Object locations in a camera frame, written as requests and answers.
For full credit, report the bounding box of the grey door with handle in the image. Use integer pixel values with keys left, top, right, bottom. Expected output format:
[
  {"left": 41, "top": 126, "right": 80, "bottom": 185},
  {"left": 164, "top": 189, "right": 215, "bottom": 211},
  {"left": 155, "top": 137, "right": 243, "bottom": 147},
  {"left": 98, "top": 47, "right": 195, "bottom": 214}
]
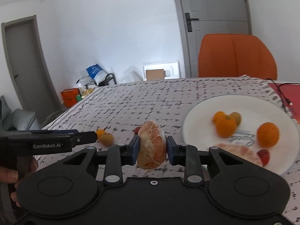
[{"left": 174, "top": 0, "right": 252, "bottom": 78}]

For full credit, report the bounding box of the grey side door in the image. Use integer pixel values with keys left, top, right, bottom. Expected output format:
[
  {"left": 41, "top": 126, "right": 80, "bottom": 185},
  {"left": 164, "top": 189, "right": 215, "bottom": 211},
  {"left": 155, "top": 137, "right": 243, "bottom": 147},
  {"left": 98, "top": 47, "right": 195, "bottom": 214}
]
[{"left": 1, "top": 15, "right": 62, "bottom": 123}]

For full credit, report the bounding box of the green brown kiwi fruit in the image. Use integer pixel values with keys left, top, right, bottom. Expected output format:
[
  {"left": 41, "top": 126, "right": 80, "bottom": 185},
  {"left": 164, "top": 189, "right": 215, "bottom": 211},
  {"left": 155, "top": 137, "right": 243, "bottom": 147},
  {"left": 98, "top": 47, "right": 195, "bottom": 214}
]
[{"left": 99, "top": 133, "right": 114, "bottom": 147}]

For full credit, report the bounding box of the black wire rack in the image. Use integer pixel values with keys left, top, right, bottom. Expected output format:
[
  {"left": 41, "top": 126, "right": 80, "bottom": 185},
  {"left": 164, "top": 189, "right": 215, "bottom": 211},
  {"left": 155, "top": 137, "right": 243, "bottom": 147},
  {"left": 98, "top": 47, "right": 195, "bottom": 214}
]
[{"left": 76, "top": 73, "right": 117, "bottom": 89}]

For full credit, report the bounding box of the blue white plastic bag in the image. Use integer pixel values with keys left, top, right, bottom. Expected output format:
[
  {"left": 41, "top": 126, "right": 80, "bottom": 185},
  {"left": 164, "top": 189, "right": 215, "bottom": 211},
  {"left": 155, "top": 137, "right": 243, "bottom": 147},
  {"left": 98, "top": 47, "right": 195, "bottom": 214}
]
[{"left": 86, "top": 64, "right": 107, "bottom": 84}]

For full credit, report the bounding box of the orange box on floor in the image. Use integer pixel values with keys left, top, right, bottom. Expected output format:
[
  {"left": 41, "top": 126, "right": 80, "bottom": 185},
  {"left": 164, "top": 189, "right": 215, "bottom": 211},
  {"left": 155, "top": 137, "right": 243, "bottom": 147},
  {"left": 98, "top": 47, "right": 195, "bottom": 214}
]
[{"left": 61, "top": 88, "right": 80, "bottom": 108}]

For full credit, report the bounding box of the dark red strawberry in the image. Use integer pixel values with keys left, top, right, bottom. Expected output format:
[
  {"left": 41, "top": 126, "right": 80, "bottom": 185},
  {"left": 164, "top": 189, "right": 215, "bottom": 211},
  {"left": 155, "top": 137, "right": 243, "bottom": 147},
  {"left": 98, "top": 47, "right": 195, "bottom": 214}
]
[{"left": 257, "top": 149, "right": 270, "bottom": 167}]

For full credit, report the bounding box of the red orange printed mat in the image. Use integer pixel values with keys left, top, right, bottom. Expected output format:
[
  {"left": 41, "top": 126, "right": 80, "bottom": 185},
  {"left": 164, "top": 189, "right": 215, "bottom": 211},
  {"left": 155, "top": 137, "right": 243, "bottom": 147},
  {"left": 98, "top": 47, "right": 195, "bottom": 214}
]
[{"left": 269, "top": 81, "right": 299, "bottom": 123}]

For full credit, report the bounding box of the peeled pomelo segment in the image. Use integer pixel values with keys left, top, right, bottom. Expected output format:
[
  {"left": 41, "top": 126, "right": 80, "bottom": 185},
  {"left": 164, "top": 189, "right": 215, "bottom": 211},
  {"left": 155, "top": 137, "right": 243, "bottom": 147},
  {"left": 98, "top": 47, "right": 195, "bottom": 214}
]
[
  {"left": 137, "top": 120, "right": 167, "bottom": 170},
  {"left": 217, "top": 143, "right": 263, "bottom": 167}
]

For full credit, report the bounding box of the small tangerine on plate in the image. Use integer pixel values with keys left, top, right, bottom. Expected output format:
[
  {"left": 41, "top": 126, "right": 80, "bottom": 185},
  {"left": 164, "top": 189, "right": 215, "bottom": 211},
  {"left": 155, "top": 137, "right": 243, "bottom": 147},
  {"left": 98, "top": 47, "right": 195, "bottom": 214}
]
[{"left": 212, "top": 111, "right": 226, "bottom": 123}]

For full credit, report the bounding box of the orange chair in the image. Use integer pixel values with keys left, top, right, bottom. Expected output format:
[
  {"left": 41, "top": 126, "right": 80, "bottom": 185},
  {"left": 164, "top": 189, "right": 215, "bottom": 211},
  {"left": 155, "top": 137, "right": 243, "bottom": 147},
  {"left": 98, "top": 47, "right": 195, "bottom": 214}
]
[{"left": 198, "top": 34, "right": 278, "bottom": 80}]

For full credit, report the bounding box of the small orange tangerine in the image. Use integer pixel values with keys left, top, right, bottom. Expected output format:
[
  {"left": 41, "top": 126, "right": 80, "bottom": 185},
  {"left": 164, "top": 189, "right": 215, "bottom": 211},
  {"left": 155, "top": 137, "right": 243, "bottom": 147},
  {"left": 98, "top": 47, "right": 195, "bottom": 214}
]
[{"left": 215, "top": 115, "right": 237, "bottom": 138}]

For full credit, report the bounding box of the green fruit on plate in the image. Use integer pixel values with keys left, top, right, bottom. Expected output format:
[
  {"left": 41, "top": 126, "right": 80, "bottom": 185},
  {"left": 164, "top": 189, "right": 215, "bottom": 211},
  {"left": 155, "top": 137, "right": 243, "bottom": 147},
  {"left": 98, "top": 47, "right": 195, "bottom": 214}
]
[{"left": 229, "top": 112, "right": 242, "bottom": 126}]

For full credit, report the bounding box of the white round plate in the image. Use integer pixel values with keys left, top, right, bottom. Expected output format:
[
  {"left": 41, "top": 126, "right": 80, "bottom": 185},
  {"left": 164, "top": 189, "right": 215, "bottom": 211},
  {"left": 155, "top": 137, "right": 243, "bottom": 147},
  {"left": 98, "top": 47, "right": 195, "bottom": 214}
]
[{"left": 182, "top": 95, "right": 299, "bottom": 175}]

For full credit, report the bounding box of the red lychee fruit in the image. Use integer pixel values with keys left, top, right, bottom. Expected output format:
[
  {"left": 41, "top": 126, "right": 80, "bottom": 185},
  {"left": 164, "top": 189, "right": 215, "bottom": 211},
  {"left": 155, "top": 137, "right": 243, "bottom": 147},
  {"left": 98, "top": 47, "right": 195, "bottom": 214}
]
[{"left": 134, "top": 127, "right": 141, "bottom": 135}]

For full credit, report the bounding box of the black usb cable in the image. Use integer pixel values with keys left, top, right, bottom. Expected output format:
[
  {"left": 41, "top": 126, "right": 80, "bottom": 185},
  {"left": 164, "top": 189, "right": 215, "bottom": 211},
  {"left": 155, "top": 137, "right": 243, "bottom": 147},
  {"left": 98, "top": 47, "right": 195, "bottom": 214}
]
[{"left": 265, "top": 78, "right": 300, "bottom": 113}]

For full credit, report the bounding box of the large orange on plate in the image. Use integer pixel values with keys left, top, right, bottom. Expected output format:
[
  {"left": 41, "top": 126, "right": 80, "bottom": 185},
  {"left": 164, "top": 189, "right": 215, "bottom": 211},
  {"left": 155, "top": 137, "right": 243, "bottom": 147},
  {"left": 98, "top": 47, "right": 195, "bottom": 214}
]
[{"left": 256, "top": 122, "right": 280, "bottom": 148}]

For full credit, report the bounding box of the person's left hand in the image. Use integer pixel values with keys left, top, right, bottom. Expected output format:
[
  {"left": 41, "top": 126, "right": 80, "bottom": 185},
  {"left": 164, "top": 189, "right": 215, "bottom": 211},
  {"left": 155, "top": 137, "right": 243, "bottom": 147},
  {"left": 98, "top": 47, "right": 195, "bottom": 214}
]
[{"left": 1, "top": 157, "right": 39, "bottom": 207}]

